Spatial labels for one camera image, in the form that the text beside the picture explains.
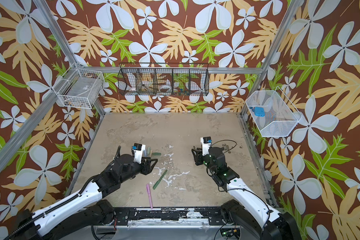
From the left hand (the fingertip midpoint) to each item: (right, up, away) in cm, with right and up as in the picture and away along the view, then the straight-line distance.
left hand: (154, 157), depth 76 cm
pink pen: (-5, -19, +7) cm, 21 cm away
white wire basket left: (-46, +39, +10) cm, 61 cm away
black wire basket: (+3, +48, +21) cm, 52 cm away
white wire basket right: (+67, +24, +8) cm, 71 cm away
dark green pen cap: (-2, -2, +22) cm, 22 cm away
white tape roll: (+4, +42, +22) cm, 48 cm away
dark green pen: (+2, -15, +10) cm, 18 cm away
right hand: (+21, +4, +4) cm, 21 cm away
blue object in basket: (+60, +25, +10) cm, 66 cm away
